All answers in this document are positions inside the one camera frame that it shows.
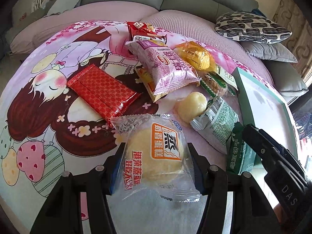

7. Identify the black white patterned cushion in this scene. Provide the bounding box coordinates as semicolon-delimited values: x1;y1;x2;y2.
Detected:
215;12;292;44

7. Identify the light green white snack packet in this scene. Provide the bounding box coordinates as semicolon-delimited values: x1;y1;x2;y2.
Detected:
190;97;239;155

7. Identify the pink bread snack packet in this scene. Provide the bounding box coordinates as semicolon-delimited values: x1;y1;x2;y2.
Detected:
125;40;200;95

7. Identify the pink sofa cover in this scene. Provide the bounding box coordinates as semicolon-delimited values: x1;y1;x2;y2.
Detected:
5;1;273;84

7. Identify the pale green small snack packet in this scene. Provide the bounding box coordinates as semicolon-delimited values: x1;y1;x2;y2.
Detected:
216;64;238;90

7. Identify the red white snack packet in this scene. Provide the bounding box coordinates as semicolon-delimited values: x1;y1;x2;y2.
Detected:
132;33;167;45

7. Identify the teal white cardboard tray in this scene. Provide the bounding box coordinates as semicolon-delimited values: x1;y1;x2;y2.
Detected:
232;68;299;157

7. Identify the red foil wafer packet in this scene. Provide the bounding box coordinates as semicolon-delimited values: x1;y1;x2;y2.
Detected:
67;64;140;123

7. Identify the orange yellow cake packet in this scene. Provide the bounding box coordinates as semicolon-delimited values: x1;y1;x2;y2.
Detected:
174;41;217;72

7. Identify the yellow bread packet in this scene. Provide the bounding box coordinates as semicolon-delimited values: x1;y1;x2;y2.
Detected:
134;67;163;103

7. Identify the red orange snack packet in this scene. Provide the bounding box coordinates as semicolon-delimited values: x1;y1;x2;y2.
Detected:
127;21;157;40

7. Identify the green milk biscuit packet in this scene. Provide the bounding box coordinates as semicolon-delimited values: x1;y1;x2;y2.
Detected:
198;71;236;98

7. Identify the white magazine rack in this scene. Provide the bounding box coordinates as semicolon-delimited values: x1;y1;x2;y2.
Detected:
31;0;50;12

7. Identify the steamed cake clear packet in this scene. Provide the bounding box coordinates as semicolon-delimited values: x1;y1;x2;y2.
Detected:
112;113;200;203

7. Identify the patterned beige curtain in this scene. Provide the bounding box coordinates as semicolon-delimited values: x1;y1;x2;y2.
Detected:
273;0;311;86

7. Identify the yellow jelly cup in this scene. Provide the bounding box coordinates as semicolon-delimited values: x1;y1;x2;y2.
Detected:
174;92;208;127

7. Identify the dark green snack packet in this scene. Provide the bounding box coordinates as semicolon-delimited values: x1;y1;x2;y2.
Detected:
226;121;256;175

